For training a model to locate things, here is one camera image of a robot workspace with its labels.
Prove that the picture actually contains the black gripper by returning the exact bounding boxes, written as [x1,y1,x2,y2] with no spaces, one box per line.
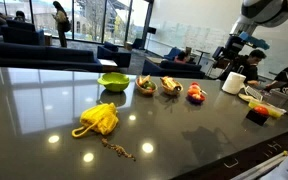
[222,34,248,63]

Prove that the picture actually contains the orange plush toy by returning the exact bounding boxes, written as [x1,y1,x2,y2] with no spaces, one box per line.
[187,81,207,101]

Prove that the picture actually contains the red bowl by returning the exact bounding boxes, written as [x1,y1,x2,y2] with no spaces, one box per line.
[186,93,206,105]

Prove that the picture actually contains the green toy vegetable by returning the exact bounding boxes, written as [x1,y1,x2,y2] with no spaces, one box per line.
[143,80,156,90]

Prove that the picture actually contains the green bowl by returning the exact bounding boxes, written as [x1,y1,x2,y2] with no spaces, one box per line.
[97,72,131,93]

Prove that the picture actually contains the seated man in black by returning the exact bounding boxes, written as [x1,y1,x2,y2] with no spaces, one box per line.
[218,49,268,84]

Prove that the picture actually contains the small round cafe table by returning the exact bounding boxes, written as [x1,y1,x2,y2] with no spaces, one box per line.
[195,48,211,65]

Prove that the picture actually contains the white small plate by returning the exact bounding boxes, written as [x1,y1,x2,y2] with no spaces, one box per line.
[238,92,256,103]

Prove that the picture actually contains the seated person in pink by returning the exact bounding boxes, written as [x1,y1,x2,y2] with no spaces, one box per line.
[173,50,191,64]

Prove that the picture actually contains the blue lounge chair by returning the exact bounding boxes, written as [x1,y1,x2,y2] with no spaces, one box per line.
[163,46,182,62]

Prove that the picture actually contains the navy two seat sofa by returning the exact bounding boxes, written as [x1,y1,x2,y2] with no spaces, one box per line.
[141,59,206,80]

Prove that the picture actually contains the red emergency stop button box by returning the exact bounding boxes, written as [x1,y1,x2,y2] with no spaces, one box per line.
[245,105,270,127]

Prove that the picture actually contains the yellow plastic packet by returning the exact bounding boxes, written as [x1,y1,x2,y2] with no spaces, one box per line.
[248,98,287,119]

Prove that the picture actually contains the wicker basket with corn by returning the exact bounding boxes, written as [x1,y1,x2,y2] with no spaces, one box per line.
[160,76,184,97]

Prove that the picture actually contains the black speaker on stand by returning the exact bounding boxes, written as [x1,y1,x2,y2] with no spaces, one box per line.
[145,26,157,54]

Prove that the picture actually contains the wicker basket with fruit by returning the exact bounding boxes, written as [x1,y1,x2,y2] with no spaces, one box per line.
[135,74,159,97]

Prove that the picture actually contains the navy armchair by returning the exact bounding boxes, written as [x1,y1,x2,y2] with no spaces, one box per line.
[97,41,132,69]

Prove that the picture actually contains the white rods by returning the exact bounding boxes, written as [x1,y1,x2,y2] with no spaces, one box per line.
[231,150,288,180]

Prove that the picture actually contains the white top side table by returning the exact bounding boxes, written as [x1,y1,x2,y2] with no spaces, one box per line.
[98,58,119,73]

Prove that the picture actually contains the yellow knit bag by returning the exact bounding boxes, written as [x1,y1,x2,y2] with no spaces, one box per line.
[71,102,120,139]

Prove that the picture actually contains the standing person in light coat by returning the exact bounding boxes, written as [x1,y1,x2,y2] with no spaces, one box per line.
[52,0,72,48]

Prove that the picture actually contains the brown wooden side table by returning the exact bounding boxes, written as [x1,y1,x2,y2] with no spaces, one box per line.
[44,33,53,47]

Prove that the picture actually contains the long navy sofa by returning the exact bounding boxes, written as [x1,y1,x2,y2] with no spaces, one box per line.
[0,39,103,73]

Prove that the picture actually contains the navy sofa with high back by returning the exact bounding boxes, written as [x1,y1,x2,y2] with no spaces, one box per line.
[1,19,46,46]

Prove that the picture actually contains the seated person with dark hair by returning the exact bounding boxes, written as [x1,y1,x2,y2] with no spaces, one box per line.
[13,10,27,23]

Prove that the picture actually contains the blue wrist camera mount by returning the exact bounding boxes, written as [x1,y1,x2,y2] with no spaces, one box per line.
[238,31,271,51]

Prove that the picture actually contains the brown beaded string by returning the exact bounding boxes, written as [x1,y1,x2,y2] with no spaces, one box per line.
[101,138,137,162]

